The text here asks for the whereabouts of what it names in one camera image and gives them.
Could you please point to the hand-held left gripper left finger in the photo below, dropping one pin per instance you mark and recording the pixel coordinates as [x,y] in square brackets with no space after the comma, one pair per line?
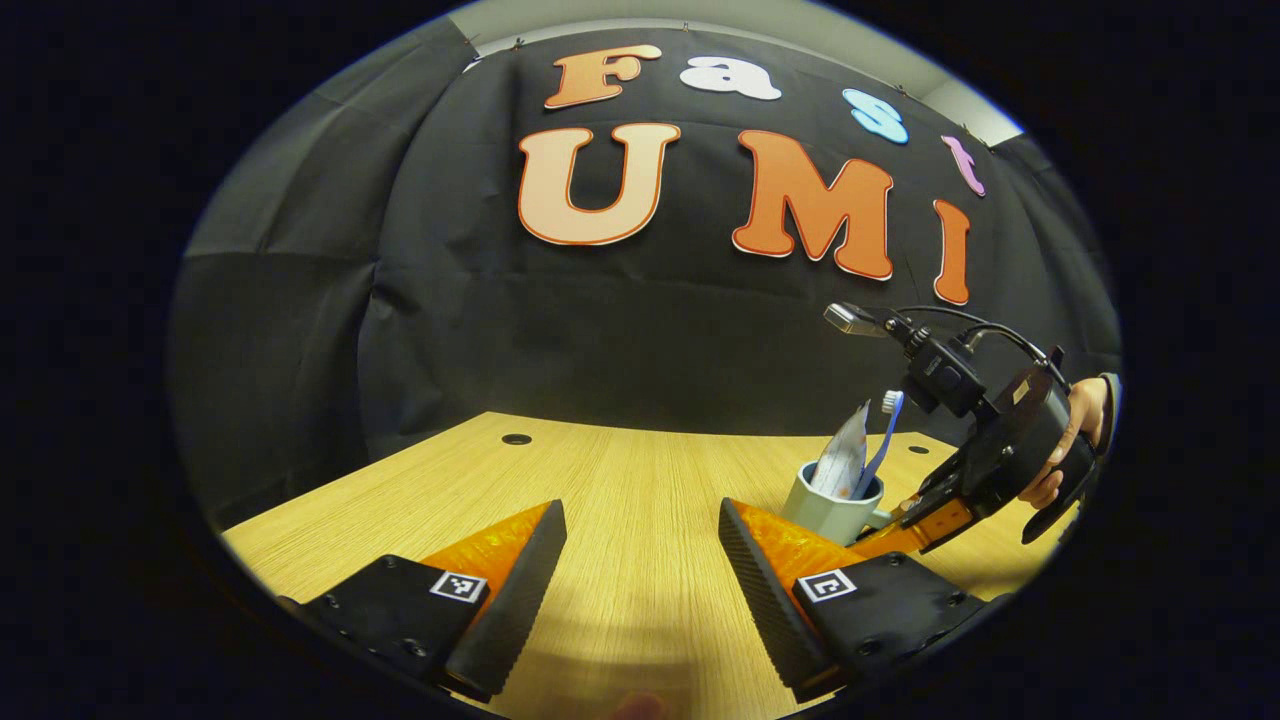
[530,590]

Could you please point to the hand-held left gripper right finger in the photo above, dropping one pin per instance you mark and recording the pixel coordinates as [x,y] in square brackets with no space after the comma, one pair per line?
[760,600]

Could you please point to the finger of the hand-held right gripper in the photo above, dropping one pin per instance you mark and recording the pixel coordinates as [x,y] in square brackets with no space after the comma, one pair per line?
[940,518]
[890,542]

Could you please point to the white toothbrush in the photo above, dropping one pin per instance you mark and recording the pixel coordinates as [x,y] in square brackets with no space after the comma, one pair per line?
[885,440]

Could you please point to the white toothpaste tube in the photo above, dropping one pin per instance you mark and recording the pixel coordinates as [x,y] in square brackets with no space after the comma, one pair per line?
[840,460]

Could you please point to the wooden desktop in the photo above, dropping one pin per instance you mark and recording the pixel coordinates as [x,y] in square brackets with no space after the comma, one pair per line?
[640,520]

